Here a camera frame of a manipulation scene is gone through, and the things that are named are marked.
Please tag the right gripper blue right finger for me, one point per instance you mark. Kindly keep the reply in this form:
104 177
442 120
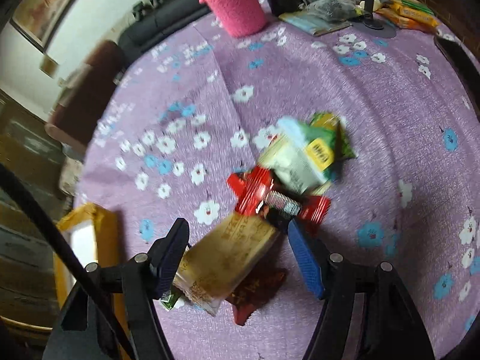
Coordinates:
330 278

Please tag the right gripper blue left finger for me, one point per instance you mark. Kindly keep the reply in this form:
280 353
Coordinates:
146 277

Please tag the green yellow pea snack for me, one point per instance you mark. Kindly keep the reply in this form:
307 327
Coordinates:
172 299

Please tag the beige cracker packet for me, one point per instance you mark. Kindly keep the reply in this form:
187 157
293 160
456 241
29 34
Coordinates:
210 270

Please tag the red shiny snack bag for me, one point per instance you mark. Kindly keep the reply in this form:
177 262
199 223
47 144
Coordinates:
255 291

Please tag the yellow cardboard box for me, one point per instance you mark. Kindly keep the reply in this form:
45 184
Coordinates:
93 233

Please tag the red candy wrapper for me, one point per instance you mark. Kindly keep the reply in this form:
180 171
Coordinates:
259 192

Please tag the white green snack packet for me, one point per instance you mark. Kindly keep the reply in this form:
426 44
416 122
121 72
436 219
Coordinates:
298 155

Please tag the purple floral tablecloth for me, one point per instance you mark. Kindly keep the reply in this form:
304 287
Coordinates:
200 105

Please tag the brown armchair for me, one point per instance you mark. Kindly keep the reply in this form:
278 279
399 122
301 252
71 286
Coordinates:
84 97

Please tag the black smartphone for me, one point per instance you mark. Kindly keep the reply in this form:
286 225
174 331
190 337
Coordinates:
464 68

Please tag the black leather sofa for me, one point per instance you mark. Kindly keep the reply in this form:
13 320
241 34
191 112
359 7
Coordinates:
174 15

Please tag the orange snack boxes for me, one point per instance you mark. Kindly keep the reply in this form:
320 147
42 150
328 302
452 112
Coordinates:
409 14

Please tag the framed painting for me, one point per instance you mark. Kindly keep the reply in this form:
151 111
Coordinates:
38 20

